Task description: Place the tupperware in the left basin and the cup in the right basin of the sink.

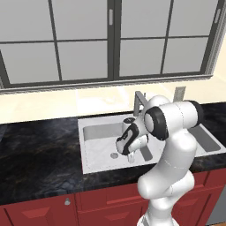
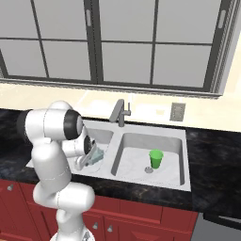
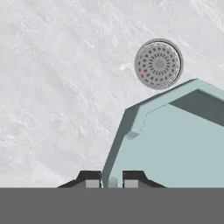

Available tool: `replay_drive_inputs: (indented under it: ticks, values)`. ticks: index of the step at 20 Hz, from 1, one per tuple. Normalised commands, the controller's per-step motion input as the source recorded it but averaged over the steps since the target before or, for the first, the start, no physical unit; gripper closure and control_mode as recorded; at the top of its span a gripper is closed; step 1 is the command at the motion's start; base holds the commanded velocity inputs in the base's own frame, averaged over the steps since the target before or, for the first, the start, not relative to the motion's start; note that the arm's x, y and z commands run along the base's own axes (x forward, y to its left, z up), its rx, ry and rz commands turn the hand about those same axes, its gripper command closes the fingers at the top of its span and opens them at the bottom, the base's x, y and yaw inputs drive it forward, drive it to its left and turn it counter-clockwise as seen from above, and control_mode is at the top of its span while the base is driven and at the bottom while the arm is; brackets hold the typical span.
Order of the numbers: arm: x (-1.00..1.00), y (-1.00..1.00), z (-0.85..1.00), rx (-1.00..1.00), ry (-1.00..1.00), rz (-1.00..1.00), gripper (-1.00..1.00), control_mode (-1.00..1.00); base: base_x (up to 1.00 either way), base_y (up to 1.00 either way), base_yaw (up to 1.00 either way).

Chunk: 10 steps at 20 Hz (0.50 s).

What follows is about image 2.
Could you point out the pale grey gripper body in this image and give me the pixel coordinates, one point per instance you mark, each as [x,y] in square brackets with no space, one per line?
[82,161]

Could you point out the dark framed window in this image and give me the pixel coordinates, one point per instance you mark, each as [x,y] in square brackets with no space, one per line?
[125,44]

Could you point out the pale blue-green tupperware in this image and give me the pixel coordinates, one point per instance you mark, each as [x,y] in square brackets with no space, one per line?
[98,155]

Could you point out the red drawer front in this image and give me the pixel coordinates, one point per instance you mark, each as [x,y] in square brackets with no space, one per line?
[141,211]
[106,205]
[179,219]

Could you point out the grey wall socket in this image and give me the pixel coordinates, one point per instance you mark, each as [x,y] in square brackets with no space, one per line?
[177,111]

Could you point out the grey cupboard knob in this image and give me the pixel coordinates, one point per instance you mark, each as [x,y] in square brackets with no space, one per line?
[109,228]
[10,187]
[95,225]

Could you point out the steel double basin sink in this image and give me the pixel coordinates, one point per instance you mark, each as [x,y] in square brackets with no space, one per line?
[150,138]

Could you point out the round steel sink drain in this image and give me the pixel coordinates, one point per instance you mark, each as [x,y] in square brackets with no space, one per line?
[148,170]

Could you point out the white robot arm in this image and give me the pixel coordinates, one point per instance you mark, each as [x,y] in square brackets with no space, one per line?
[50,169]

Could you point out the red cupboard door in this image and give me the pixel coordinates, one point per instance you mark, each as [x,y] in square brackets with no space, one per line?
[94,232]
[37,216]
[141,232]
[12,213]

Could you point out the grey sink tap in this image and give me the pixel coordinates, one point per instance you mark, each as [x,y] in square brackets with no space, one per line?
[119,112]

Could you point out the green cup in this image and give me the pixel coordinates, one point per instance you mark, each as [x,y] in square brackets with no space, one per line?
[156,159]

